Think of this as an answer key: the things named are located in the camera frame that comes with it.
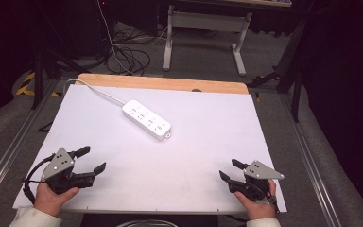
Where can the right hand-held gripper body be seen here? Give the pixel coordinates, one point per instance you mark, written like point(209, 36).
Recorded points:
point(258, 171)

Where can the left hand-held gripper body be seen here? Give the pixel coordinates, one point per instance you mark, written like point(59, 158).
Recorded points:
point(58, 164)

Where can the person's left hand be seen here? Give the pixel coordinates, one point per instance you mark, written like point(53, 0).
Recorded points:
point(48, 200)

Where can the person's right hand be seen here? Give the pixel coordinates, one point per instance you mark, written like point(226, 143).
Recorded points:
point(260, 208)

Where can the white board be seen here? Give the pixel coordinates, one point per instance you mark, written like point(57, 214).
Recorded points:
point(170, 173)

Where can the white power strip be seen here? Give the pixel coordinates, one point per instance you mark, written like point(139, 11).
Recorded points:
point(146, 119)

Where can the black metal stand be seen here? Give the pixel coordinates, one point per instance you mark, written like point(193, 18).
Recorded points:
point(38, 82)
point(296, 94)

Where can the yellow black floor tape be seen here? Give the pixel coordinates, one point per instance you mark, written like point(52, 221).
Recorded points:
point(28, 77)

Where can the aluminium floor rail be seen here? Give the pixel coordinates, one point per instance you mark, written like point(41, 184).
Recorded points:
point(12, 151)
point(308, 167)

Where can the white metal desk frame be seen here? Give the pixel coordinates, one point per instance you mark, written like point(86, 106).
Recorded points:
point(201, 20)

